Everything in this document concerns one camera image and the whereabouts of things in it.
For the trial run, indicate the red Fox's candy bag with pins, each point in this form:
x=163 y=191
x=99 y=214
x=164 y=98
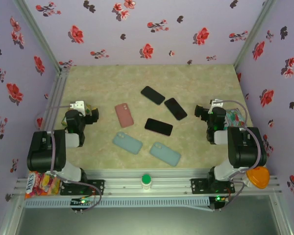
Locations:
x=39 y=187

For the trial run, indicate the teal Fox's candy bag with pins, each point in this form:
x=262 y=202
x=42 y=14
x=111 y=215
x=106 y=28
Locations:
x=235 y=118

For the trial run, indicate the aluminium frame bar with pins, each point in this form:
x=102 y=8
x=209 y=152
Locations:
x=281 y=215
x=11 y=218

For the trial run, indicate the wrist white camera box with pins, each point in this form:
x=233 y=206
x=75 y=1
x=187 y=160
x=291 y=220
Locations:
x=78 y=106
x=216 y=102

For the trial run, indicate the aluminium side rail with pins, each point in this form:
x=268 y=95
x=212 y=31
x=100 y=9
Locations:
x=56 y=98

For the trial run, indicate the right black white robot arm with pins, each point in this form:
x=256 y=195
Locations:
x=245 y=147

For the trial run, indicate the aluminium corner post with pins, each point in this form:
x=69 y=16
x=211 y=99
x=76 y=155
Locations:
x=254 y=31
x=39 y=36

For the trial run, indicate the white bottle green lid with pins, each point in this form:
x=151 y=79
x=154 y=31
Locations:
x=146 y=180

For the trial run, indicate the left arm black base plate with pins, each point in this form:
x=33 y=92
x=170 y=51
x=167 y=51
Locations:
x=98 y=186

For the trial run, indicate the black smartphone green edge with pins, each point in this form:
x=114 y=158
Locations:
x=152 y=95
x=175 y=109

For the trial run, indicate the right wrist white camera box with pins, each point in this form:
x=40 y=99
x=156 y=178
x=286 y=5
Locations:
x=216 y=102

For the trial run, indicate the black smartphone pink edge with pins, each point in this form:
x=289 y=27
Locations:
x=158 y=126

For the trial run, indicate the light blue phone case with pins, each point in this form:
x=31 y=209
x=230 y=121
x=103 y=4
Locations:
x=165 y=154
x=127 y=143

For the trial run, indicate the pink phone case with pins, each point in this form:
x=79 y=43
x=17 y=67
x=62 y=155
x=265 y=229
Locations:
x=123 y=116

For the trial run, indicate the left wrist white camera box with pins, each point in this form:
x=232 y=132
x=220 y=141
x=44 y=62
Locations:
x=78 y=106

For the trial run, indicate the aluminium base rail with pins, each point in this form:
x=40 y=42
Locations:
x=122 y=183

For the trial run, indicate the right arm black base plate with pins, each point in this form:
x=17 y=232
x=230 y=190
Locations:
x=198 y=186

